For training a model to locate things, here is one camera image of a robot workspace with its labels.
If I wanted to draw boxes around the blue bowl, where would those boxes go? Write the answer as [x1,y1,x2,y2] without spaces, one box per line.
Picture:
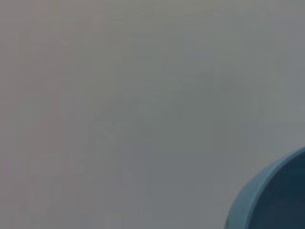
[224,146,305,229]

